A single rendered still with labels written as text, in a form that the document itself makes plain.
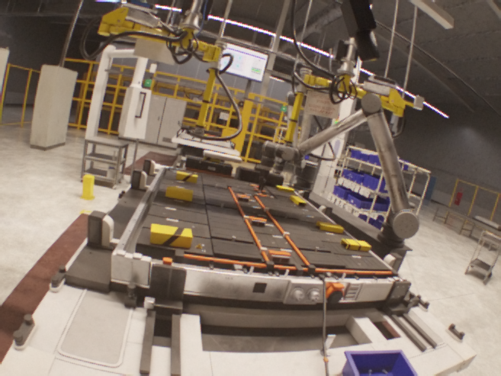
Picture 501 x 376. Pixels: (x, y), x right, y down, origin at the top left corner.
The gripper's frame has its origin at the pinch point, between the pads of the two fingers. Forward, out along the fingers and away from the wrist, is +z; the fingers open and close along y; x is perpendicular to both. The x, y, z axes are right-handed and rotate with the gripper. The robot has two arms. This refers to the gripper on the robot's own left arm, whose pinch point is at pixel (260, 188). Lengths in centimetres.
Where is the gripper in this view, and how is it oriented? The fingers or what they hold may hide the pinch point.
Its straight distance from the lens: 221.6
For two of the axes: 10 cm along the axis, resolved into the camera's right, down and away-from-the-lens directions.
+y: -2.0, -2.6, 9.4
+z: -2.4, 9.5, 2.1
